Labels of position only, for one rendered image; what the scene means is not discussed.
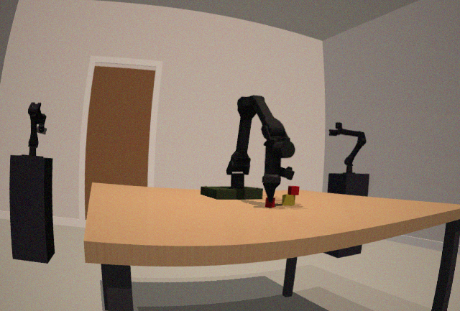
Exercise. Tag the yellow cube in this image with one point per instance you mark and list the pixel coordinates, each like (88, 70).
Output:
(288, 200)

